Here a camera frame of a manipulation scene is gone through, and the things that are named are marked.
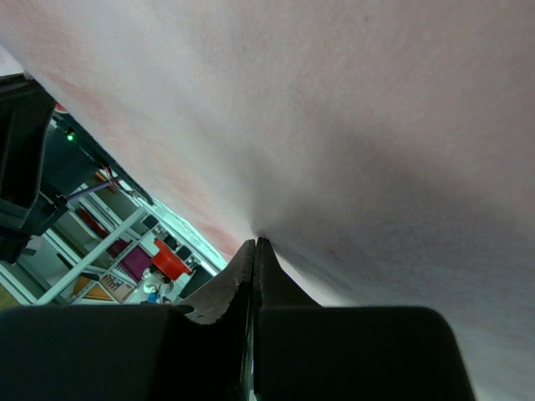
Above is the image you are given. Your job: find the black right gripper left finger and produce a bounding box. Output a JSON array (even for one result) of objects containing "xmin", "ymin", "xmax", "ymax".
[{"xmin": 1, "ymin": 240, "xmax": 255, "ymax": 400}]

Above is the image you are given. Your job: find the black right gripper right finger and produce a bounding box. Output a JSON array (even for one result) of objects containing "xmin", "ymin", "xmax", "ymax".
[{"xmin": 253, "ymin": 238, "xmax": 475, "ymax": 400}]

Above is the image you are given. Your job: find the pink t shirt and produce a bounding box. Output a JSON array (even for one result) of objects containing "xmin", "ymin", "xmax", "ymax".
[{"xmin": 1, "ymin": 1, "xmax": 534, "ymax": 400}]

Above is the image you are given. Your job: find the grey metal shelving rack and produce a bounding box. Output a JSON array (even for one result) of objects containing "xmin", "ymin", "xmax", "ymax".
[{"xmin": 1, "ymin": 109, "xmax": 225, "ymax": 306}]

